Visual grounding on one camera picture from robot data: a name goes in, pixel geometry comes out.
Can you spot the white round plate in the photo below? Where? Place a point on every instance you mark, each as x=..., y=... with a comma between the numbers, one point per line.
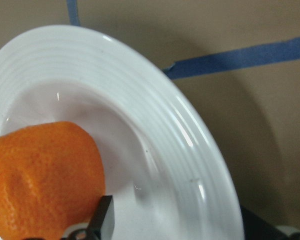
x=163, y=168

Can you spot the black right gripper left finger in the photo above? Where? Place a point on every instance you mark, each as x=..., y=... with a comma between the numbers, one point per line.
x=102, y=223

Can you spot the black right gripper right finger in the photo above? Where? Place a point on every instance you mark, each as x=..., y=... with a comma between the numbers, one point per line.
x=255, y=228

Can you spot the orange fruit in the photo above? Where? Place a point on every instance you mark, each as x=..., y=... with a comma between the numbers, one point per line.
x=51, y=177

